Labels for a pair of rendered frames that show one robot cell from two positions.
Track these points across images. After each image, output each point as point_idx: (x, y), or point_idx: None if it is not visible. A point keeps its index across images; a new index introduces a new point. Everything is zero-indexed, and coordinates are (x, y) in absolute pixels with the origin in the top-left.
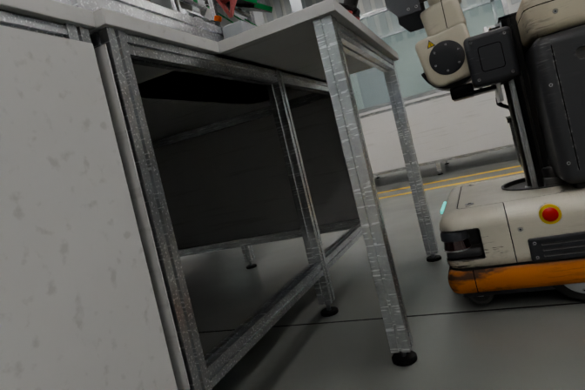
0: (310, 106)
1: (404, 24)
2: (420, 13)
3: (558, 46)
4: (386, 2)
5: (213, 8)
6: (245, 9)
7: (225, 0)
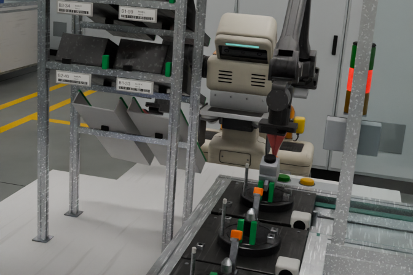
0: None
1: (200, 140)
2: (204, 131)
3: None
4: (267, 143)
5: (198, 116)
6: (112, 85)
7: (275, 137)
